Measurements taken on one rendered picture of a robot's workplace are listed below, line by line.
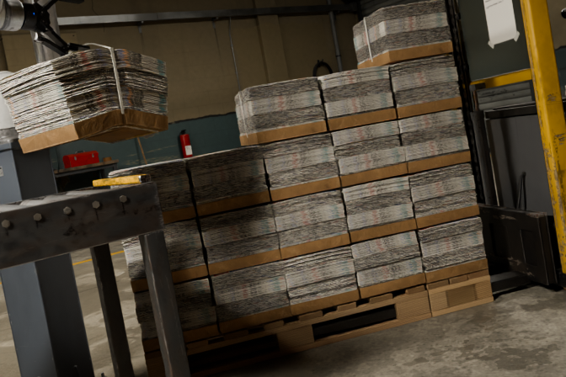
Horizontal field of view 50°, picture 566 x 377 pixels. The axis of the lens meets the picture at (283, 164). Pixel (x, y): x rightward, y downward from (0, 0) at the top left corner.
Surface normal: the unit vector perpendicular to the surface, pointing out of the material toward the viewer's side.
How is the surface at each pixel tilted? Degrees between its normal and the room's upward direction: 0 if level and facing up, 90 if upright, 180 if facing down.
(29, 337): 90
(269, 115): 90
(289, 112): 90
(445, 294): 90
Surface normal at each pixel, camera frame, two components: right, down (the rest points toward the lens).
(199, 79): 0.54, -0.05
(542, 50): 0.22, 0.01
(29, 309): -0.38, 0.11
